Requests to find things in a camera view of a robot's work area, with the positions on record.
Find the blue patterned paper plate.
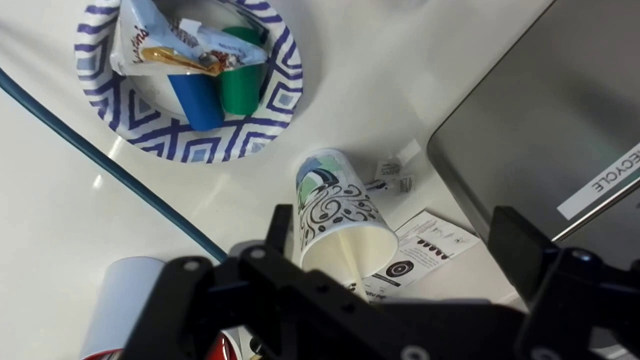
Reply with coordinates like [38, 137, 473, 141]
[72, 0, 307, 165]

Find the green packet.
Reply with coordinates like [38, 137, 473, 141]
[218, 23, 268, 118]

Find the white mug red handle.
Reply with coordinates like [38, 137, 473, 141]
[78, 256, 168, 360]

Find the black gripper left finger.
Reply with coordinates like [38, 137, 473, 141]
[122, 201, 377, 360]

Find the stainless steel recycle bin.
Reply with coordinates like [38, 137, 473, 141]
[427, 0, 640, 272]

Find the white printed packet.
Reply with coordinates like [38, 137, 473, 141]
[108, 0, 268, 77]

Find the dark power cable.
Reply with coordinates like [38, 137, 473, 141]
[0, 65, 228, 263]

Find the printed paper card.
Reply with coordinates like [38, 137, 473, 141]
[352, 207, 481, 305]

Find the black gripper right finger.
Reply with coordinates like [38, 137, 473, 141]
[488, 205, 640, 360]

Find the small clear plastic wrapper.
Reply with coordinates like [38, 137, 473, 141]
[362, 137, 427, 196]

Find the patterned paper cup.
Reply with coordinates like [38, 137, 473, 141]
[295, 146, 400, 285]

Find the blue packet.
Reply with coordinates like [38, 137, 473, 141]
[166, 69, 226, 133]

